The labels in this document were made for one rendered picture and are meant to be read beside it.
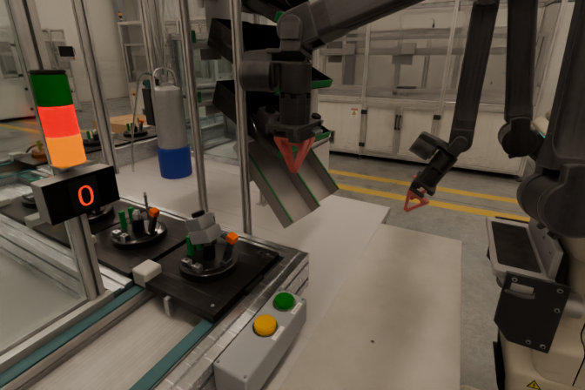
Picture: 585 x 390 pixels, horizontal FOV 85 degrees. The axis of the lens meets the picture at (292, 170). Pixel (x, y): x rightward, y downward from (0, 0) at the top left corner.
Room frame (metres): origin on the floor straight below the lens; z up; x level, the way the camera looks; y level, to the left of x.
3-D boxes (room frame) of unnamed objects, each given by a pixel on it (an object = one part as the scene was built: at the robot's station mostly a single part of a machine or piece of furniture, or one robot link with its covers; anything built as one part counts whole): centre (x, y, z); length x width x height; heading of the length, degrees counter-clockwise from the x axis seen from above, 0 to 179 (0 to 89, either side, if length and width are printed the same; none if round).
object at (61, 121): (0.54, 0.39, 1.33); 0.05 x 0.05 x 0.05
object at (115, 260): (0.77, 0.42, 1.01); 0.24 x 0.24 x 0.13; 61
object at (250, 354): (0.47, 0.05, 0.93); 0.21 x 0.07 x 0.06; 151
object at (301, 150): (0.60, -0.01, 1.27); 0.07 x 0.07 x 0.09; 60
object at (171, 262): (0.64, 0.20, 0.96); 0.24 x 0.24 x 0.02; 61
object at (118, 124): (5.47, 2.69, 0.20); 1.20 x 0.80 x 0.41; 63
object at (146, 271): (0.61, 0.33, 0.97); 0.05 x 0.05 x 0.04; 61
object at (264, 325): (0.47, 0.05, 0.96); 0.04 x 0.04 x 0.02
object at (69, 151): (0.54, 0.39, 1.28); 0.05 x 0.05 x 0.05
